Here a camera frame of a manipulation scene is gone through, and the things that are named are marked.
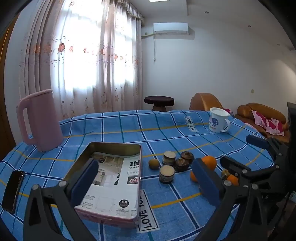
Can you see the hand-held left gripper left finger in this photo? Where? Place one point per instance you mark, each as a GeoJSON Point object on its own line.
{"type": "Point", "coordinates": [84, 183]}

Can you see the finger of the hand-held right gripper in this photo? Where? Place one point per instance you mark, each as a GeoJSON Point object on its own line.
{"type": "Point", "coordinates": [233, 165]}
{"type": "Point", "coordinates": [256, 141]}

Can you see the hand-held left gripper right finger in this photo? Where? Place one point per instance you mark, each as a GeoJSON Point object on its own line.
{"type": "Point", "coordinates": [205, 183]}

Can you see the large orange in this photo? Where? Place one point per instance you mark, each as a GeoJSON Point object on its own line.
{"type": "Point", "coordinates": [210, 162]}

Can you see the dark purple mangosteen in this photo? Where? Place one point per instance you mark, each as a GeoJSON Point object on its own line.
{"type": "Point", "coordinates": [182, 164]}
{"type": "Point", "coordinates": [187, 156]}

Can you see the cut purple sweet potato piece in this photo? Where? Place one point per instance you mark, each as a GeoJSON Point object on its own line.
{"type": "Point", "coordinates": [167, 174]}
{"type": "Point", "coordinates": [168, 158]}

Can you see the rectangular metal tin tray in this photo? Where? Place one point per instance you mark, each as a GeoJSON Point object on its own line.
{"type": "Point", "coordinates": [108, 147]}

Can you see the brown kiwi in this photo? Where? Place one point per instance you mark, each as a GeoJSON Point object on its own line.
{"type": "Point", "coordinates": [153, 164]}

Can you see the pink floral pillow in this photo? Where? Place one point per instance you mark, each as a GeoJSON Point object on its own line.
{"type": "Point", "coordinates": [269, 122]}

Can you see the orange leather sofa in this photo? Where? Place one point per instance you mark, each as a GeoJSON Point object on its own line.
{"type": "Point", "coordinates": [245, 113]}

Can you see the white mug blue print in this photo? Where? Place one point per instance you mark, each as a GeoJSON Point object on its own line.
{"type": "Point", "coordinates": [216, 121]}

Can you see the orange leather armchair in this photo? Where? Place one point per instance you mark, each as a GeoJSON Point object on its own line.
{"type": "Point", "coordinates": [204, 102]}

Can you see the blue plaid tablecloth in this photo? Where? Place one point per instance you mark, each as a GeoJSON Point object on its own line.
{"type": "Point", "coordinates": [129, 129]}

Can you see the black smartphone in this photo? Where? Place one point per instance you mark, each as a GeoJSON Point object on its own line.
{"type": "Point", "coordinates": [12, 191]}

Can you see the pink electric kettle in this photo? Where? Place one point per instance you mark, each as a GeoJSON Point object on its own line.
{"type": "Point", "coordinates": [44, 120]}

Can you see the dark round stool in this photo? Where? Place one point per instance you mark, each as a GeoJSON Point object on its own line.
{"type": "Point", "coordinates": [159, 100]}

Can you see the wooden door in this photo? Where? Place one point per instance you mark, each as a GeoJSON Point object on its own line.
{"type": "Point", "coordinates": [5, 92]}

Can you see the sheer floral curtain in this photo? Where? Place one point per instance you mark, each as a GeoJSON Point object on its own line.
{"type": "Point", "coordinates": [87, 58]}

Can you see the white air conditioner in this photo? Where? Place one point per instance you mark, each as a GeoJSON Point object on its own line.
{"type": "Point", "coordinates": [171, 28]}

